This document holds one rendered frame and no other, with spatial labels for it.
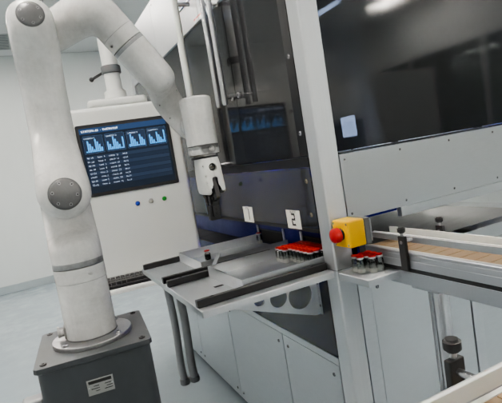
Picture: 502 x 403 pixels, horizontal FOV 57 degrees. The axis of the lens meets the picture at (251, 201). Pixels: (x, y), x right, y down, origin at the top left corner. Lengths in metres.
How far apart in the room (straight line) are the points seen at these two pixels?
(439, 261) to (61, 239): 0.90
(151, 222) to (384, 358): 1.17
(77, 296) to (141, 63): 0.58
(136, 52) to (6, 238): 5.59
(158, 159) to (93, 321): 1.09
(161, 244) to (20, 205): 4.61
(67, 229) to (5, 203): 5.43
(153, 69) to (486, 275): 0.91
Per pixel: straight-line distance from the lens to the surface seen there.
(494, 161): 1.78
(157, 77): 1.23
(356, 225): 1.25
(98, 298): 1.20
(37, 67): 1.19
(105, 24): 1.24
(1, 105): 6.73
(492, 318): 1.84
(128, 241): 2.15
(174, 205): 2.16
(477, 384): 0.59
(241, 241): 1.91
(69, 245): 1.17
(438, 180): 1.58
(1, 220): 6.66
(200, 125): 1.24
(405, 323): 1.55
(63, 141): 1.16
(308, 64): 1.31
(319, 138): 1.30
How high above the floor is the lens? 1.24
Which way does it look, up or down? 6 degrees down
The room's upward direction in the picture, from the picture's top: 9 degrees counter-clockwise
